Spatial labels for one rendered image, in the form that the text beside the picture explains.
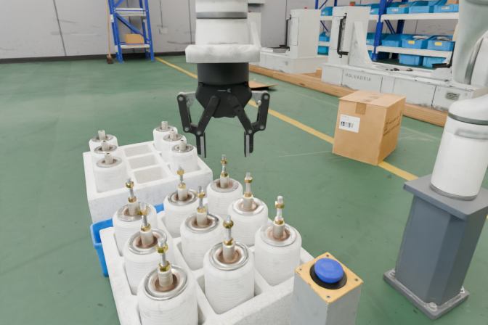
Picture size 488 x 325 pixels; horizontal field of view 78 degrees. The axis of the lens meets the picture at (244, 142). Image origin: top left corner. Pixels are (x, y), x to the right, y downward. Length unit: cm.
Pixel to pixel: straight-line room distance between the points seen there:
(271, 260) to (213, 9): 46
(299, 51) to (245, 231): 320
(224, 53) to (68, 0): 627
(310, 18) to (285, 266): 339
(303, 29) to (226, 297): 341
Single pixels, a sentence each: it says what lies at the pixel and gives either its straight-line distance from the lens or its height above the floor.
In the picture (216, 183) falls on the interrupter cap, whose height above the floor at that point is 25.
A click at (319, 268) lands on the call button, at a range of 48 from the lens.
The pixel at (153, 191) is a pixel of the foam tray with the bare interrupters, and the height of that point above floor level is 16.
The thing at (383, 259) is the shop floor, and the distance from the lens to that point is 105.
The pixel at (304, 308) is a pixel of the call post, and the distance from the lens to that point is 52.
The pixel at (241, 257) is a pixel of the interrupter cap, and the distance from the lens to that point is 60.
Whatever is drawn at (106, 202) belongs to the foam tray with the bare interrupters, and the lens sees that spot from 100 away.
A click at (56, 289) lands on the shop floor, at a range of 102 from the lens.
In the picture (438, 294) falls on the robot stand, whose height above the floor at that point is 5.
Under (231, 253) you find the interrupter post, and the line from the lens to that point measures 59.
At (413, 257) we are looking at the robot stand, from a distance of 90.
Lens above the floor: 66
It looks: 22 degrees down
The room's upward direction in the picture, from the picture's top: straight up
